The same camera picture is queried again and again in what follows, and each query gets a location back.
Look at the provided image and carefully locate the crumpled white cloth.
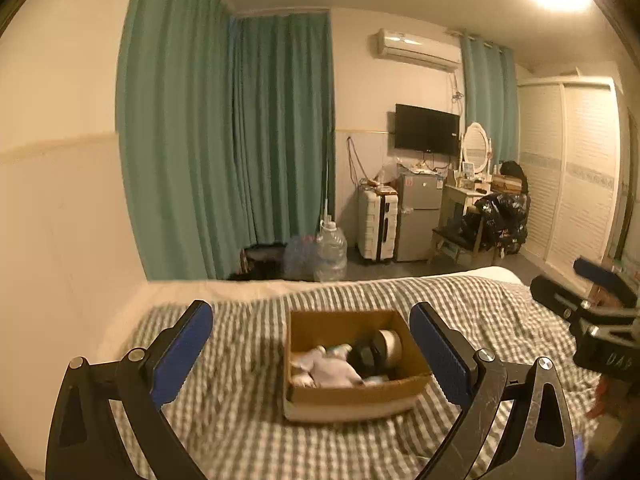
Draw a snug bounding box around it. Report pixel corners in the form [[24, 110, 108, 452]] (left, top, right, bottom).
[[291, 347, 363, 388]]

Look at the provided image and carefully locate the green side curtain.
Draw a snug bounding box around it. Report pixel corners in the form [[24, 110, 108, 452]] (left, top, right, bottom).
[[460, 34, 518, 164]]

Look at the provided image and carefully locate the white air conditioner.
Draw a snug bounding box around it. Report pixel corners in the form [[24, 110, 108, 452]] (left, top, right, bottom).
[[378, 29, 462, 72]]

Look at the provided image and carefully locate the right hand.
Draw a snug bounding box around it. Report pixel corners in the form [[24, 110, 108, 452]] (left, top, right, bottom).
[[587, 375, 638, 419]]

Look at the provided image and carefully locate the white suitcase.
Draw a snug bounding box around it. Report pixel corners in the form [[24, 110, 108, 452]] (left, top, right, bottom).
[[357, 186, 399, 262]]

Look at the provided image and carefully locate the wooden dressing table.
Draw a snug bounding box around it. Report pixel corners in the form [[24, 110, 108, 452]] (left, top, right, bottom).
[[431, 184, 530, 266]]

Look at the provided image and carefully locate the clear water jug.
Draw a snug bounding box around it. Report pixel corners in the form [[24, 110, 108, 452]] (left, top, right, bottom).
[[314, 220, 347, 283]]

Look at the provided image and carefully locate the black round lid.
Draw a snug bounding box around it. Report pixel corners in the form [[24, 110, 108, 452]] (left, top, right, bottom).
[[347, 342, 384, 377]]

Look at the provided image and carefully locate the black wall television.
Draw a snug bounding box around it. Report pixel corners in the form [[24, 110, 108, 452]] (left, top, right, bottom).
[[394, 104, 460, 156]]

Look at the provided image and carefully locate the cardboard box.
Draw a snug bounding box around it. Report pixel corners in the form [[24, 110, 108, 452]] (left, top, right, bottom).
[[283, 310, 431, 424]]

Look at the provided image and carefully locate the white oval mirror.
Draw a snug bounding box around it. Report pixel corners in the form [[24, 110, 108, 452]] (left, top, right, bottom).
[[461, 122, 492, 178]]

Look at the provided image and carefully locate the grey mini fridge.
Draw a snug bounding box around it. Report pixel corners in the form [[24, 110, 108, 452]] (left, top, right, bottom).
[[396, 171, 442, 262]]

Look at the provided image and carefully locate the black bags pile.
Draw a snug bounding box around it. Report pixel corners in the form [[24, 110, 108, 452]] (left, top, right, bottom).
[[459, 160, 530, 255]]

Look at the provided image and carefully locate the white tape roll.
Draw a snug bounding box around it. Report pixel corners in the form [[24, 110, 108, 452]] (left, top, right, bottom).
[[373, 330, 402, 370]]

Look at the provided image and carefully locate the white louvred wardrobe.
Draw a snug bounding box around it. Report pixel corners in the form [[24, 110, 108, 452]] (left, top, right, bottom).
[[518, 76, 623, 281]]

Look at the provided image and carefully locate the checkered bed duvet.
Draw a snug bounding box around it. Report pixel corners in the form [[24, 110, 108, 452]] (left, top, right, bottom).
[[96, 266, 601, 480]]

